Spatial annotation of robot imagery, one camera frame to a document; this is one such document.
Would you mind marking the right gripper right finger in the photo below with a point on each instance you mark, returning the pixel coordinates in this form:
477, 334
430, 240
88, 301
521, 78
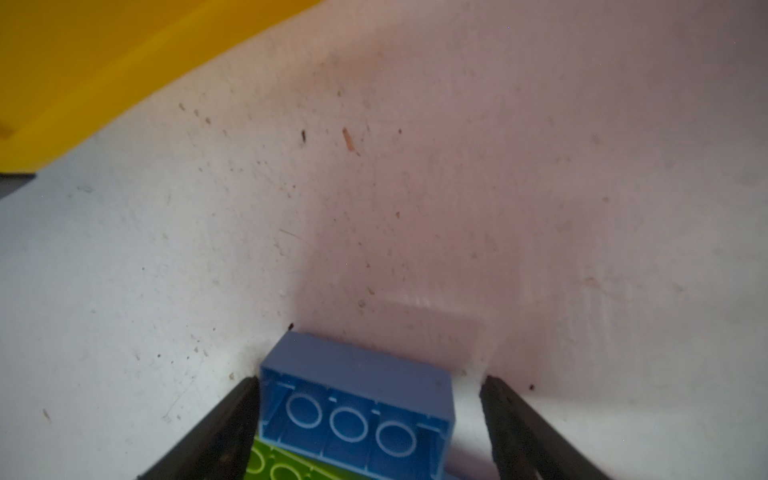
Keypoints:
524, 444

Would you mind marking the yellow plastic bin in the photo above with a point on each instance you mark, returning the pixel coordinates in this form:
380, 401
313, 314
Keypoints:
70, 67

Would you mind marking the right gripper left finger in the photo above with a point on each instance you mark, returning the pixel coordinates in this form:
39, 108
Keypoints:
219, 446

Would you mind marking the middle black plastic bin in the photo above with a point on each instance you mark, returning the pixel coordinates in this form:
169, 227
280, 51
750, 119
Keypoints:
9, 183

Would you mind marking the green lego brick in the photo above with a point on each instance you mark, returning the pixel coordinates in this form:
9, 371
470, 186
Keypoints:
271, 463

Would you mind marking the blue lego brick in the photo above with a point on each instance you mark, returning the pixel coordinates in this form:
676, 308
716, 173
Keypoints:
369, 412

